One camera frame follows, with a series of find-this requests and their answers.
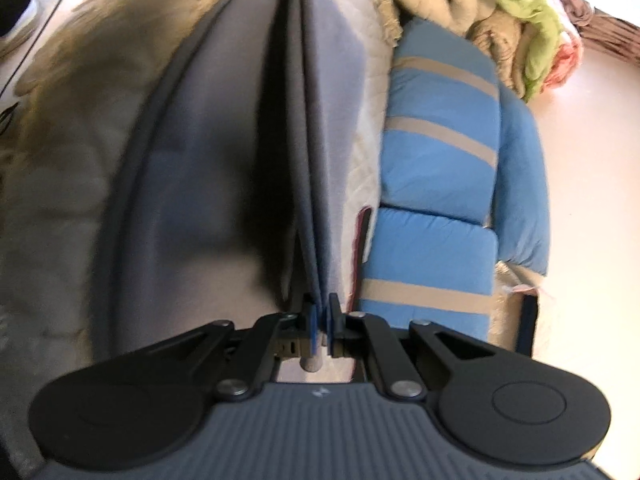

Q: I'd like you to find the grey-blue fleece jacket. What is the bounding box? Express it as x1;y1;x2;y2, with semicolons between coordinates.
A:
89;0;367;361

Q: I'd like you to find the right blue striped pillow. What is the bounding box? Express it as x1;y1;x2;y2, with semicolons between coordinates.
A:
358;208;497;340

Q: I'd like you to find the blue striped pillow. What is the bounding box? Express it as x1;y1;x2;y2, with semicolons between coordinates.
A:
381;18;500;224
358;208;497;340

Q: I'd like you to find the left blue striped pillow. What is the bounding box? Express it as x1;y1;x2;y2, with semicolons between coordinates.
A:
381;18;500;224

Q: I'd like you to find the pink fabric item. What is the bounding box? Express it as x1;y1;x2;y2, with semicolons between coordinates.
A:
542;28;584;91

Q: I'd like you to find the beige folded comforter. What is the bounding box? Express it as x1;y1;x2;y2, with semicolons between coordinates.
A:
374;0;526;98

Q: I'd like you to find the green blanket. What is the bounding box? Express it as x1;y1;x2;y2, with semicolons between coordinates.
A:
496;0;564;101

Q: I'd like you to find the black strap with red edge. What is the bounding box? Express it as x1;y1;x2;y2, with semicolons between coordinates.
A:
349;204;376;311

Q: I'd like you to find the thin black cable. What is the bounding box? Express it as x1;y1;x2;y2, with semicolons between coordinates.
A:
0;0;91;101

